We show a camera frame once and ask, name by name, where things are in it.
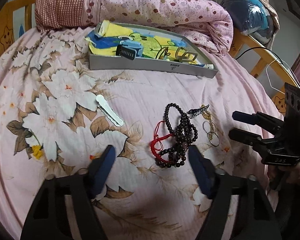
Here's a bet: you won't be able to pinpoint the wooden bed rail left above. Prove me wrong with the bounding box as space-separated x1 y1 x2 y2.
0 0 36 57

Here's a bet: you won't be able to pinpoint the black cable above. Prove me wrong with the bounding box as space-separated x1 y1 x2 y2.
235 46 300 88

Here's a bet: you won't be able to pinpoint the blue bundle in plastic bag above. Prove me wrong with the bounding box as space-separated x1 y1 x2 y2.
207 0 276 45

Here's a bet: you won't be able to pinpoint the frog drawing paper in tray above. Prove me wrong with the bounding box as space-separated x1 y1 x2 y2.
85 20 206 67

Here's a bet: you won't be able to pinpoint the white hair clip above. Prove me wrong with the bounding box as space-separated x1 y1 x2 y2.
96 94 125 127

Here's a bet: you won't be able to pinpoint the silver and gold rings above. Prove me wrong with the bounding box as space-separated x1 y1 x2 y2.
202 120 220 147

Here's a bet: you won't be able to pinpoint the light blue smart watch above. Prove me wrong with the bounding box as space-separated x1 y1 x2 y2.
115 36 143 60

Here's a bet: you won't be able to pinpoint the red cord bracelet with bead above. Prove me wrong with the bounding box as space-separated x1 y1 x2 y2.
150 120 175 163

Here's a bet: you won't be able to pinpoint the black white patterned hair tie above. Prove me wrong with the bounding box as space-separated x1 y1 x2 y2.
187 104 210 119

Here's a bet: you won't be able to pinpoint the dark beaded necklace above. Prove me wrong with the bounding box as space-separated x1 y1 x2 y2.
154 102 199 169

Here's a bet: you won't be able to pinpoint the white cable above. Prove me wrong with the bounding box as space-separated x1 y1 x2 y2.
265 59 291 94

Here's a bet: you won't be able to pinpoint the grey rectangular hair clip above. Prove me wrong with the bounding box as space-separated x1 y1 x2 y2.
174 47 198 63

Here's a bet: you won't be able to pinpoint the wooden bed rail right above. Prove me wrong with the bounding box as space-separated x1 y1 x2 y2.
228 28 300 116

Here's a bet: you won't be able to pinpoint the pink floral bed sheet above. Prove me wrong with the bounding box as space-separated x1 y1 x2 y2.
0 28 281 239

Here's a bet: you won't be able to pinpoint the wooden bed rail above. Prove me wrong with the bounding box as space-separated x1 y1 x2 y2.
228 28 300 116
0 0 36 57

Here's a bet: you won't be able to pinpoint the pink dotted rolled quilt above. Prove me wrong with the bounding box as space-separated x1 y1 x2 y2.
35 0 234 56

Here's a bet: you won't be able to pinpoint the gold chain necklace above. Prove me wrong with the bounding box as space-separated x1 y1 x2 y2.
200 104 213 133

